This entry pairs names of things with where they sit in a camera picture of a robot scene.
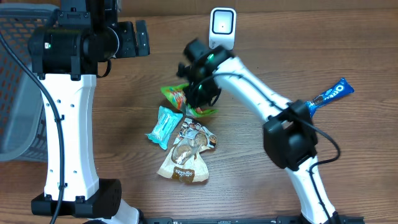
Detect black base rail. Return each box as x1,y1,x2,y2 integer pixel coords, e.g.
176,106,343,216
88,216,365,224

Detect green Haribo candy bag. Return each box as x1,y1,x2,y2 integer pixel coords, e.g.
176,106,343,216
160,83,218,118

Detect blue Oreo pack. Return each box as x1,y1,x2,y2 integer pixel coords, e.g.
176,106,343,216
305,78,354,117

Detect grey plastic basket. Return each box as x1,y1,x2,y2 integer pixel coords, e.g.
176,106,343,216
1,3,57,162

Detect beige cookie bag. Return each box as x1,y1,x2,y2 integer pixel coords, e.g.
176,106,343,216
157,118,218,184

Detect white barcode scanner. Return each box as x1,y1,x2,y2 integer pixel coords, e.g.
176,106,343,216
209,7,237,50

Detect light teal snack bar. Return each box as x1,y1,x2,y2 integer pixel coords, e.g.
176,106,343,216
146,106,183,150

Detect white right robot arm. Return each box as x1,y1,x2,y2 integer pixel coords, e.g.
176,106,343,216
177,39,340,223

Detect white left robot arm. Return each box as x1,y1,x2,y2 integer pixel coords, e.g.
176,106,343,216
28,0,150,224

